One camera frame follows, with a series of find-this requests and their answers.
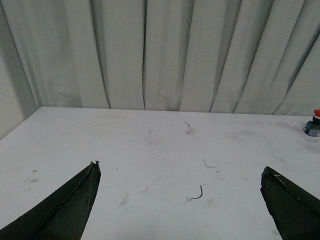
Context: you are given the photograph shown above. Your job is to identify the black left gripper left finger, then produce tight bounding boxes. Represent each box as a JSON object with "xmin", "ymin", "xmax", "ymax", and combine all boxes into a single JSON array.
[{"xmin": 0, "ymin": 161, "xmax": 101, "ymax": 240}]

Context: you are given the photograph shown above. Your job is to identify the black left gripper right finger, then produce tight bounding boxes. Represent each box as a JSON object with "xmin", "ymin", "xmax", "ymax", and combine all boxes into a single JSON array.
[{"xmin": 260, "ymin": 166, "xmax": 320, "ymax": 240}]

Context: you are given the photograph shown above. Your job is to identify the white pleated curtain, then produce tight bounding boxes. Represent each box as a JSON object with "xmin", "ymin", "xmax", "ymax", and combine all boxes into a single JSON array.
[{"xmin": 0, "ymin": 0, "xmax": 320, "ymax": 116}]

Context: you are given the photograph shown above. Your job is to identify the red push button switch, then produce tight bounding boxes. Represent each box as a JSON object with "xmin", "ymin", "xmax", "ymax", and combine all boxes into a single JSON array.
[{"xmin": 304, "ymin": 109, "xmax": 320, "ymax": 137}]

